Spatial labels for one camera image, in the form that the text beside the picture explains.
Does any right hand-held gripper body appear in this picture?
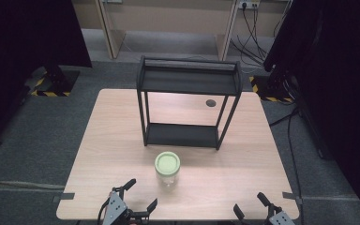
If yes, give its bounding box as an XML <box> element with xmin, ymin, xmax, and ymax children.
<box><xmin>264</xmin><ymin>202</ymin><xmax>296</xmax><ymax>225</ymax></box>

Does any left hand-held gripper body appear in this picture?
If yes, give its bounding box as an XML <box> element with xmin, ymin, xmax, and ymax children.
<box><xmin>97</xmin><ymin>187</ymin><xmax>149</xmax><ymax>225</ymax></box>

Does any glass jar with green lid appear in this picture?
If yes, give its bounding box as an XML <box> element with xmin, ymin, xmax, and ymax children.
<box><xmin>154</xmin><ymin>151</ymin><xmax>182</xmax><ymax>188</ymax></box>

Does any black two-tier metal shelf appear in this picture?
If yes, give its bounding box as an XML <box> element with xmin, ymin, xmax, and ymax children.
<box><xmin>136</xmin><ymin>54</ymin><xmax>244</xmax><ymax>151</ymax></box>

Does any grey tape strip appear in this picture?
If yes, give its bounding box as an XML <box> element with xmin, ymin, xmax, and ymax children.
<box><xmin>52</xmin><ymin>192</ymin><xmax>76</xmax><ymax>204</ymax></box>
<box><xmin>281</xmin><ymin>190</ymin><xmax>304</xmax><ymax>206</ymax></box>

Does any black stand base with hazard tape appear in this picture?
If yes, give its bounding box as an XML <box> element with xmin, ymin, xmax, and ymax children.
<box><xmin>248</xmin><ymin>74</ymin><xmax>294</xmax><ymax>103</ymax></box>
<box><xmin>28</xmin><ymin>66</ymin><xmax>81</xmax><ymax>98</ymax></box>

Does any black curtain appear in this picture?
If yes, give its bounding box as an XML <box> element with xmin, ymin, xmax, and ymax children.
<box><xmin>0</xmin><ymin>0</ymin><xmax>93</xmax><ymax>150</ymax></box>
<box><xmin>262</xmin><ymin>0</ymin><xmax>360</xmax><ymax>225</ymax></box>

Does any beige wooden desk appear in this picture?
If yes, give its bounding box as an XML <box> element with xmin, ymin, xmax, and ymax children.
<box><xmin>95</xmin><ymin>0</ymin><xmax>247</xmax><ymax>62</ymax></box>

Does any black floor cable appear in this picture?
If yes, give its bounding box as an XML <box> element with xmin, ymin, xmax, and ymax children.
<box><xmin>268</xmin><ymin>106</ymin><xmax>306</xmax><ymax>225</ymax></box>

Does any black cable bundle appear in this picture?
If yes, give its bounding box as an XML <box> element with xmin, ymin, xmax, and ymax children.
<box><xmin>230</xmin><ymin>4</ymin><xmax>292</xmax><ymax>68</ymax></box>

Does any white wall power socket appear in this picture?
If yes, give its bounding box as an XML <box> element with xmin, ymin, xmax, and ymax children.
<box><xmin>237</xmin><ymin>0</ymin><xmax>261</xmax><ymax>10</ymax></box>

